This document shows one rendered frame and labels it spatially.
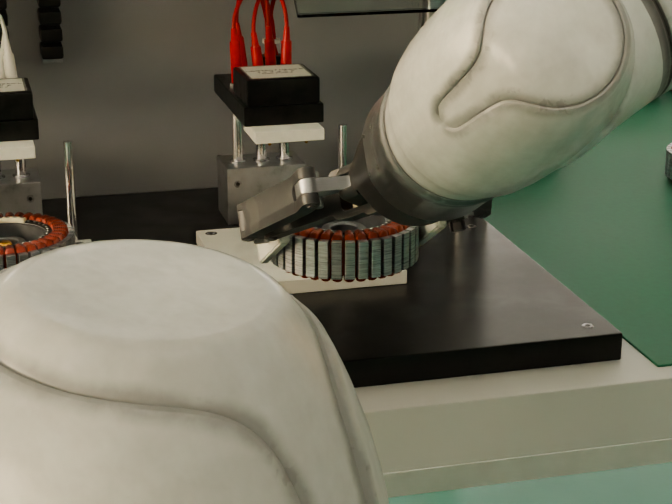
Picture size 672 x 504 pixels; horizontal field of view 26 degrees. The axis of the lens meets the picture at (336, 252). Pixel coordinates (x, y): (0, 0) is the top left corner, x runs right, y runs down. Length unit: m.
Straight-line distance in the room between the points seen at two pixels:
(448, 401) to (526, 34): 0.40
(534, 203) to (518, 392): 0.47
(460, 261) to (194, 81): 0.35
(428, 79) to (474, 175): 0.06
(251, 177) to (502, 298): 0.29
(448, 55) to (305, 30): 0.75
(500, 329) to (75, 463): 0.73
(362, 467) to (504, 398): 0.60
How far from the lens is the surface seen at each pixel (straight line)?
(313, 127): 1.24
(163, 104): 1.45
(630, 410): 1.09
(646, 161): 1.68
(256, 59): 1.32
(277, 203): 0.96
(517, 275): 1.22
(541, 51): 0.70
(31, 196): 1.32
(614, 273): 1.30
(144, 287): 0.45
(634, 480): 2.60
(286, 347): 0.43
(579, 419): 1.08
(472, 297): 1.17
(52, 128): 1.44
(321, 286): 1.18
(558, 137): 0.72
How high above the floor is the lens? 1.17
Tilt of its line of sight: 18 degrees down
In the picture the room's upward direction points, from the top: straight up
